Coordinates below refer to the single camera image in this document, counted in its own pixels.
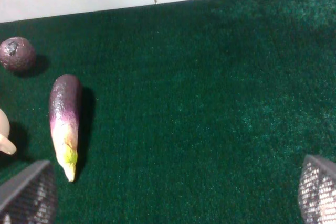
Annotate beige garlic bulb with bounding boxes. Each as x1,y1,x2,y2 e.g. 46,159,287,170
0,110,17,155

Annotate dark purple passion fruit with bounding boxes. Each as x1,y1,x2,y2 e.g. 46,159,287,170
1,37,36,72

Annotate green felt table mat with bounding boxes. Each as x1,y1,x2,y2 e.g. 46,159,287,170
1,0,335,223

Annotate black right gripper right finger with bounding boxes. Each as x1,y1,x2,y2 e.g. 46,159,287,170
298,155,335,224

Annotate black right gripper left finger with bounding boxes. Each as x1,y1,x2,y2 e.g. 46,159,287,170
1,160,57,223

